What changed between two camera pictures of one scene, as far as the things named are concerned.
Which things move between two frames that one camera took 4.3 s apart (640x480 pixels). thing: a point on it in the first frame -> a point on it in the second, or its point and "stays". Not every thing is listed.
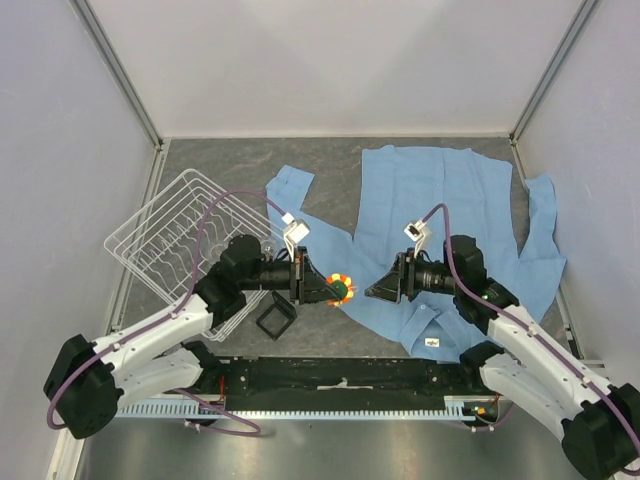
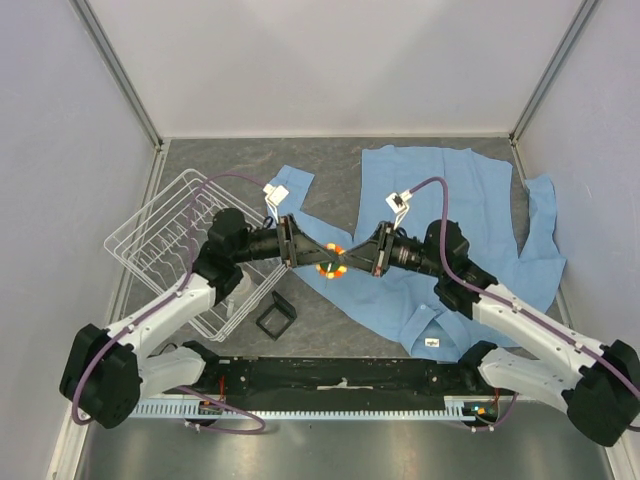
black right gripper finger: x=386 y=289 -> x=362 y=258
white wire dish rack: x=181 y=233 stays
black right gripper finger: x=389 y=286 -> x=368 y=250
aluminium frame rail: x=67 y=456 stays
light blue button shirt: x=408 y=198 stays
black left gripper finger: x=313 y=278 -> x=303 y=241
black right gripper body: x=420 y=276 -> x=400 y=251
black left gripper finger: x=319 y=294 -> x=304 y=258
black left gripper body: x=285 y=275 -> x=268 y=243
